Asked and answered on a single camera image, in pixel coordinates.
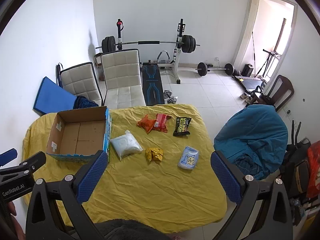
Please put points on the blue cartoon tissue pack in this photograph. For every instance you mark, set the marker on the blue cartoon tissue pack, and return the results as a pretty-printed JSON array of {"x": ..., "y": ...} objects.
[{"x": 189, "y": 158}]

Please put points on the teal blanket on chair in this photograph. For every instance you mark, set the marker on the teal blanket on chair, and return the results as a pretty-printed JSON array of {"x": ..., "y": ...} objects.
[{"x": 255, "y": 140}]

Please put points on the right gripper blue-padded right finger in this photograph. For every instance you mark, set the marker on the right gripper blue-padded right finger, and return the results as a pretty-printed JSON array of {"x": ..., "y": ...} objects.
[{"x": 273, "y": 220}]

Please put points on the orange plastic bag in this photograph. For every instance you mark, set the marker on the orange plastic bag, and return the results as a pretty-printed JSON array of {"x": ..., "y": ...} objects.
[{"x": 314, "y": 169}]

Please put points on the person's left hand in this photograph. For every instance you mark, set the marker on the person's left hand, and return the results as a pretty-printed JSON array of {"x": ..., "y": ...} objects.
[{"x": 18, "y": 229}]

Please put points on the black blue weight bench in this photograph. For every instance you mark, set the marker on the black blue weight bench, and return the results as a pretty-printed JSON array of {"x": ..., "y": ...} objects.
[{"x": 152, "y": 85}]

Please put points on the blue foam mat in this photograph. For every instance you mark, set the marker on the blue foam mat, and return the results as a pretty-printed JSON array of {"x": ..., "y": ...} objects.
[{"x": 51, "y": 98}]

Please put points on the long barbell on rack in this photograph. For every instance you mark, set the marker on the long barbell on rack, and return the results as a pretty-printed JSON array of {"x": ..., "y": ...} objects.
[{"x": 187, "y": 44}]

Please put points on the treadmill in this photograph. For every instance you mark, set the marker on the treadmill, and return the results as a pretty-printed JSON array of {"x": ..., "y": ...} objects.
[{"x": 248, "y": 82}]

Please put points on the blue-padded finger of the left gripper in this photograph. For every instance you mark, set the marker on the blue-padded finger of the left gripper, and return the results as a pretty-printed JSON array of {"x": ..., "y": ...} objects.
[{"x": 8, "y": 156}]

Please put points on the dark wooden chair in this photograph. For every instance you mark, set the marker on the dark wooden chair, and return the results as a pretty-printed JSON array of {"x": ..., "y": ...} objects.
[{"x": 277, "y": 96}]

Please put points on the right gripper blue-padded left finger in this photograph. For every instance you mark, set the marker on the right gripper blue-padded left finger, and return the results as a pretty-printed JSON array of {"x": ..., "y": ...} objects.
[{"x": 44, "y": 220}]

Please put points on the orange snack bag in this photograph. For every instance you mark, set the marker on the orange snack bag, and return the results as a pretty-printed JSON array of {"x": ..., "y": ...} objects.
[{"x": 146, "y": 123}]

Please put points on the white soft pack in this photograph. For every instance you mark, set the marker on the white soft pack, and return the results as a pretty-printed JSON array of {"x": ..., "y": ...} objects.
[{"x": 126, "y": 144}]

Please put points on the dark blue cloth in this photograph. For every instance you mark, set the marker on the dark blue cloth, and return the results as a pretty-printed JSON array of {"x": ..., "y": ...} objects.
[{"x": 83, "y": 102}]

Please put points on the white padded chair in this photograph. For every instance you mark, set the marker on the white padded chair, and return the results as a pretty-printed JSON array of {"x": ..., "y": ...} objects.
[
  {"x": 122, "y": 75},
  {"x": 80, "y": 80}
]

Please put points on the short barbell on floor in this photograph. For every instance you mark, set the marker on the short barbell on floor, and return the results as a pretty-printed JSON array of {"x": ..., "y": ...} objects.
[{"x": 204, "y": 68}]

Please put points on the yellow tablecloth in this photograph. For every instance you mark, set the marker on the yellow tablecloth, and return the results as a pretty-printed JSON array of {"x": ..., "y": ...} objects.
[{"x": 159, "y": 194}]

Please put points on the yellow crinkled snack bag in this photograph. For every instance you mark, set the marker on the yellow crinkled snack bag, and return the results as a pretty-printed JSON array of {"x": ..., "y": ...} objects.
[{"x": 154, "y": 154}]

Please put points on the left white padded chair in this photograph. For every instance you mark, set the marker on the left white padded chair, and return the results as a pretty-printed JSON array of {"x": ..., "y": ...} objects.
[{"x": 80, "y": 80}]

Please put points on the right white padded chair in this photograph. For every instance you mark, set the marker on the right white padded chair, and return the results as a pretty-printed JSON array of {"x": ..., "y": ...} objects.
[{"x": 122, "y": 75}]

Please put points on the black exercise machine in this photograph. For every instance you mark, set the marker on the black exercise machine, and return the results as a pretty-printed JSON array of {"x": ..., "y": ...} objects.
[{"x": 294, "y": 170}]

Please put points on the open cardboard box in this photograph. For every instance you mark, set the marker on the open cardboard box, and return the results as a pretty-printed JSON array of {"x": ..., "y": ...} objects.
[{"x": 77, "y": 135}]

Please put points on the chrome dumbbell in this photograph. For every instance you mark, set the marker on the chrome dumbbell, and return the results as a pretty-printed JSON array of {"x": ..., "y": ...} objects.
[{"x": 169, "y": 98}]

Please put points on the black shoe shine wipes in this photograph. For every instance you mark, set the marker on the black shoe shine wipes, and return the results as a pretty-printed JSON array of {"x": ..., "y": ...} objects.
[{"x": 182, "y": 124}]

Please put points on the red snack bag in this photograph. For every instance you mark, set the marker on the red snack bag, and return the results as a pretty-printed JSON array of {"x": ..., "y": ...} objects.
[{"x": 160, "y": 124}]

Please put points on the white barbell rack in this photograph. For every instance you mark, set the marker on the white barbell rack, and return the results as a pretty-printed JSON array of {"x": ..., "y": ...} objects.
[{"x": 173, "y": 65}]

